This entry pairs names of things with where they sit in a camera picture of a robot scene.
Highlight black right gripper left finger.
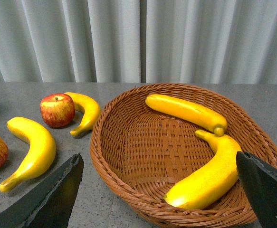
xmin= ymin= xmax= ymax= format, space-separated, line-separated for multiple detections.
xmin=0 ymin=154 xmax=84 ymax=228

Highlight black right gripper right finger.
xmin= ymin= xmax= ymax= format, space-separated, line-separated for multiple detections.
xmin=236 ymin=152 xmax=277 ymax=228

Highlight large yellow banana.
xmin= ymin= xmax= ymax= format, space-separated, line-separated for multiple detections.
xmin=0 ymin=116 xmax=56 ymax=193

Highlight red yellow apple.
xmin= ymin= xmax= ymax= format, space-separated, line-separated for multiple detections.
xmin=40 ymin=93 xmax=76 ymax=128

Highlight small yellow banana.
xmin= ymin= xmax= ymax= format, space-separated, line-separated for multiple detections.
xmin=65 ymin=92 xmax=101 ymax=137

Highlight curved yellow banana in basket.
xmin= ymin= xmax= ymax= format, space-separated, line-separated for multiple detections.
xmin=163 ymin=130 xmax=241 ymax=209

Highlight right brown wicker basket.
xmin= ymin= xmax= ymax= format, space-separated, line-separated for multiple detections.
xmin=90 ymin=83 xmax=277 ymax=228

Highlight straight yellow banana in basket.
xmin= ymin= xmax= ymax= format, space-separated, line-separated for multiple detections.
xmin=145 ymin=94 xmax=228 ymax=136

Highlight white pleated curtain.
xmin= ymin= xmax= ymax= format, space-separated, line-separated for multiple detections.
xmin=0 ymin=0 xmax=277 ymax=84

